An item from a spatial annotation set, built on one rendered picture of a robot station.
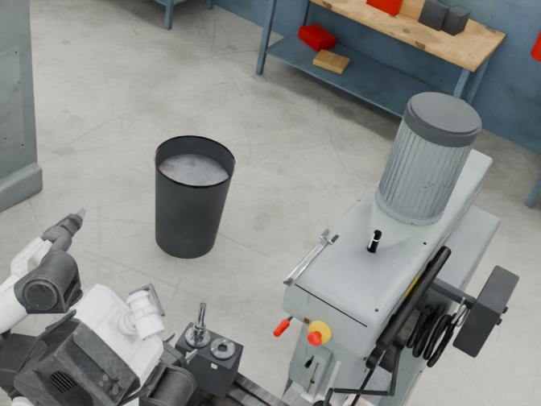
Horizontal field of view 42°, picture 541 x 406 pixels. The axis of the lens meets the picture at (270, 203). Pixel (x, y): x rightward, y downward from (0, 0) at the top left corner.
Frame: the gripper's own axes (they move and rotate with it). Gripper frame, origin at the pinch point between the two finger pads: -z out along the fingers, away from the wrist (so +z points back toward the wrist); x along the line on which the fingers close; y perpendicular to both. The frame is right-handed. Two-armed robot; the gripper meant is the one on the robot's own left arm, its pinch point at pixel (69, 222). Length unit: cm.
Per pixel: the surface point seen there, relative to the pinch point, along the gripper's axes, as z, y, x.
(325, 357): 35, -68, 53
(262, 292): -162, -132, -37
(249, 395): -9, -94, 0
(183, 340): -7, -60, -3
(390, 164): 17, -36, 97
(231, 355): -3, -73, 9
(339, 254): 37, -41, 75
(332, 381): 31, -78, 48
